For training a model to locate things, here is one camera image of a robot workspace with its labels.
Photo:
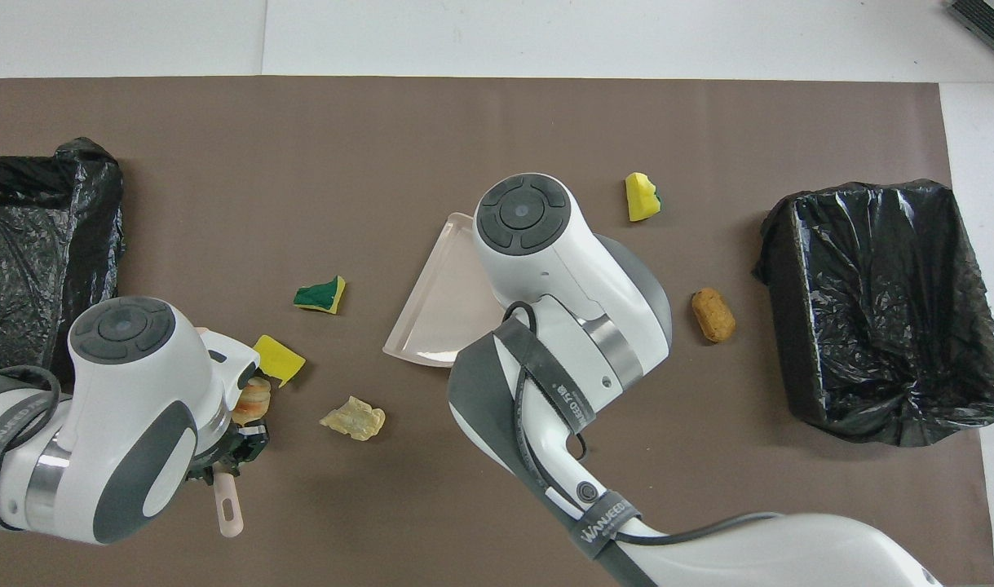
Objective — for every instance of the yellow sponge wedge green backed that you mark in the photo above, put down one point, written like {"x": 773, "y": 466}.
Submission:
{"x": 640, "y": 200}

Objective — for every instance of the brown paper table mat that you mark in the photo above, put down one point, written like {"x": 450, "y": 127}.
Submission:
{"x": 219, "y": 163}

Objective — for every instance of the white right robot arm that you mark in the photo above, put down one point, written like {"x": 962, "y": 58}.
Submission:
{"x": 562, "y": 261}

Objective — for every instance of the grey ribbed device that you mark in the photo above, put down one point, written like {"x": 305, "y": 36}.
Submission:
{"x": 990, "y": 24}

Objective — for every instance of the green topped yellow sponge scrap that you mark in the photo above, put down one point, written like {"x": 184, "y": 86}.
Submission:
{"x": 321, "y": 295}

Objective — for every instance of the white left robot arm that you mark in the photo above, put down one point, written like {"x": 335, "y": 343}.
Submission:
{"x": 121, "y": 383}

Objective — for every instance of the plain yellow sponge piece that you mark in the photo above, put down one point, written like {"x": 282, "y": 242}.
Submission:
{"x": 280, "y": 359}

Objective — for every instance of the black bag lined bin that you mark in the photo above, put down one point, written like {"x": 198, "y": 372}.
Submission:
{"x": 32, "y": 244}
{"x": 872, "y": 310}

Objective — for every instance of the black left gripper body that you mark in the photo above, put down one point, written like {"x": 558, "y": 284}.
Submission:
{"x": 236, "y": 452}

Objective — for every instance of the pale yellow piece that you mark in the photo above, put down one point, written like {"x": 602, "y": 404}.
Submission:
{"x": 354, "y": 419}

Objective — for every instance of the beige plastic dustpan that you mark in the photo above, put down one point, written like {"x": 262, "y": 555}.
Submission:
{"x": 439, "y": 318}

